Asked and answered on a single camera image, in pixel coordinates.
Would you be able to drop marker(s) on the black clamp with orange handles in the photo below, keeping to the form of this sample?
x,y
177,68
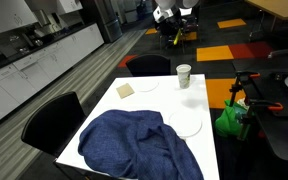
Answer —
x,y
247,77

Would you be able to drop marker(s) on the stainless steel refrigerator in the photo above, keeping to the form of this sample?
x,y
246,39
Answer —
x,y
101,12

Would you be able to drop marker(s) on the black side table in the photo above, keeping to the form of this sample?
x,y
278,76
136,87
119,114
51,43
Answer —
x,y
264,83

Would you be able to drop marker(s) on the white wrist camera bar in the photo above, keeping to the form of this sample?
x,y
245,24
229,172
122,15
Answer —
x,y
160,15

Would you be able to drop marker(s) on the brown cardboard square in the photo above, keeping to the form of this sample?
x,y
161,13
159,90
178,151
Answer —
x,y
125,90

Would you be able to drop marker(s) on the clear plate near cardboard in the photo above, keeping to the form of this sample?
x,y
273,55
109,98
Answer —
x,y
145,85

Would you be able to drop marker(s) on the green bag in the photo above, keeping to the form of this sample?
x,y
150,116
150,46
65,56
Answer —
x,y
229,123

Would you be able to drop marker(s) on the black chair at table end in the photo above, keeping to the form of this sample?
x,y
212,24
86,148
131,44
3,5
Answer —
x,y
149,65

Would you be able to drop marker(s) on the white paper cup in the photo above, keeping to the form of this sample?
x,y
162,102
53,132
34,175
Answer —
x,y
183,73

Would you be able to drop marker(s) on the clear plate near cloth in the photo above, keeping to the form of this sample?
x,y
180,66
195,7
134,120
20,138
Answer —
x,y
185,123

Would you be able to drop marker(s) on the blue cloth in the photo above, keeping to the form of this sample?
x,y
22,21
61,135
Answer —
x,y
137,145

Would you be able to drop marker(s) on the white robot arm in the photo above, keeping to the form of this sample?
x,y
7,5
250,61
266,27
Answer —
x,y
188,10

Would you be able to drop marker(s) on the wooden table top corner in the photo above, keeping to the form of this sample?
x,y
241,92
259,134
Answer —
x,y
278,8

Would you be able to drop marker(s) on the black chair at table side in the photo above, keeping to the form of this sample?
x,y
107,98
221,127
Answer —
x,y
52,126

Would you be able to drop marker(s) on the yellow cylindrical marker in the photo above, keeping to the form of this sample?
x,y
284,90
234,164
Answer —
x,y
177,37

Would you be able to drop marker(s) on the white kitchen cabinets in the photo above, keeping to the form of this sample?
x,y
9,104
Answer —
x,y
25,77

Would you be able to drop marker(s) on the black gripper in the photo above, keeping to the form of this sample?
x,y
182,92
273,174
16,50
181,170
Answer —
x,y
171,26

